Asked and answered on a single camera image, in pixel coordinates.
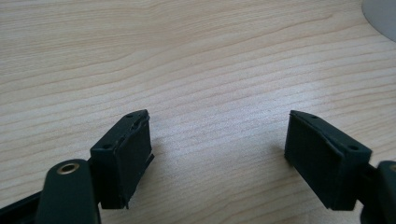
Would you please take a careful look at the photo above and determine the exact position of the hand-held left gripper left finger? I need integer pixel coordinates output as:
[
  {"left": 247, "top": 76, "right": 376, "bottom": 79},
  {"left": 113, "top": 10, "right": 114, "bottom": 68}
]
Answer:
[{"left": 89, "top": 108, "right": 155, "bottom": 210}]

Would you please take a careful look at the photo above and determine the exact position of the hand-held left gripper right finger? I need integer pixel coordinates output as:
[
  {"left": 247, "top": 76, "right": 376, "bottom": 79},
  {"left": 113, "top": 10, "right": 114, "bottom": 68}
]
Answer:
[{"left": 284, "top": 109, "right": 374, "bottom": 212}]

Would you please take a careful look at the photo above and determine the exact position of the grey round object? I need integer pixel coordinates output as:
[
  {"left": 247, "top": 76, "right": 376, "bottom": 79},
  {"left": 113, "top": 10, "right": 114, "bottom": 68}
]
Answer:
[{"left": 361, "top": 0, "right": 396, "bottom": 43}]

